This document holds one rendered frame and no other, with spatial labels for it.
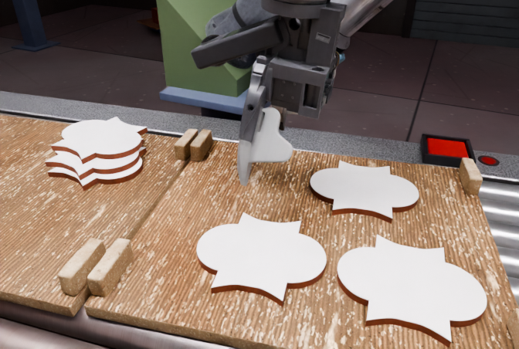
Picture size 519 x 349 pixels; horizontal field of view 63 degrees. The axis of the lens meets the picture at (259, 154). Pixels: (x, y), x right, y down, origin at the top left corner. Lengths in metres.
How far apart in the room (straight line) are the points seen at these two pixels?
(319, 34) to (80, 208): 0.36
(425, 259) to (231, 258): 0.21
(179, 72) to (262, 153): 0.66
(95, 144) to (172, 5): 0.48
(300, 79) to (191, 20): 0.64
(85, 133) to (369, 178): 0.43
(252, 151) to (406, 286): 0.21
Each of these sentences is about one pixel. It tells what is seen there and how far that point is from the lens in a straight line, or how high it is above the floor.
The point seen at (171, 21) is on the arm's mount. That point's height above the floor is 1.04.
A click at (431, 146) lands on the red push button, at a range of 0.75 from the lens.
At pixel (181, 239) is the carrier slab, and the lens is 0.51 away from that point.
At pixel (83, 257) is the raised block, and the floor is 0.96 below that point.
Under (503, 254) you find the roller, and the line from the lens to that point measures 0.58.
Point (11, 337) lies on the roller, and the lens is 0.49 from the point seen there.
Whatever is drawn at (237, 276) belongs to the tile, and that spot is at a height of 0.95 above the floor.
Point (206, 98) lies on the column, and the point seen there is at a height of 0.87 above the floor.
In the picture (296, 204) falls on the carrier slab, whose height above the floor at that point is 0.94.
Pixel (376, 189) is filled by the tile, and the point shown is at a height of 0.95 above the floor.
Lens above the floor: 1.27
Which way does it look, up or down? 30 degrees down
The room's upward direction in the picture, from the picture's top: straight up
